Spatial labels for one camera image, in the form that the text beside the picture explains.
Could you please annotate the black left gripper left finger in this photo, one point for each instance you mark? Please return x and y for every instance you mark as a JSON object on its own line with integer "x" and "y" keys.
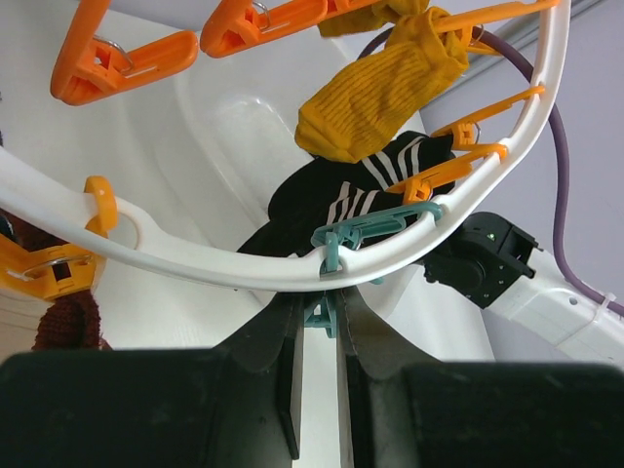
{"x": 237, "y": 404}

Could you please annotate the orange clothes clip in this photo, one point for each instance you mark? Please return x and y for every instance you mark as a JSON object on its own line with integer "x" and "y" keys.
{"x": 238, "y": 25}
{"x": 90, "y": 68}

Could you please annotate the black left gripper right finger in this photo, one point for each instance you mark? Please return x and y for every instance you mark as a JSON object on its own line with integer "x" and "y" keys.
{"x": 400, "y": 407}

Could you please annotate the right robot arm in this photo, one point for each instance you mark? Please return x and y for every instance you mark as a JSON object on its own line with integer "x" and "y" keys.
{"x": 500, "y": 268}

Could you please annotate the white plastic basin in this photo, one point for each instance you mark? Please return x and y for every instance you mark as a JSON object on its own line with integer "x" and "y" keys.
{"x": 200, "y": 153}

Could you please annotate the mustard yellow sock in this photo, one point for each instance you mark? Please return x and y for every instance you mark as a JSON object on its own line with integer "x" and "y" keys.
{"x": 366, "y": 103}

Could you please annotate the teal clothes clip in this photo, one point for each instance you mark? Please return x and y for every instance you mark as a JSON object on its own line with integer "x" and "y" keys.
{"x": 351, "y": 234}

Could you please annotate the black white striped sock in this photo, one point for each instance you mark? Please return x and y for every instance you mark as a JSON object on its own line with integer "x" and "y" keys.
{"x": 324, "y": 192}

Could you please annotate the white round sock hanger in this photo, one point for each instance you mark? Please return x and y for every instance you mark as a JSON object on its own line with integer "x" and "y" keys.
{"x": 347, "y": 253}

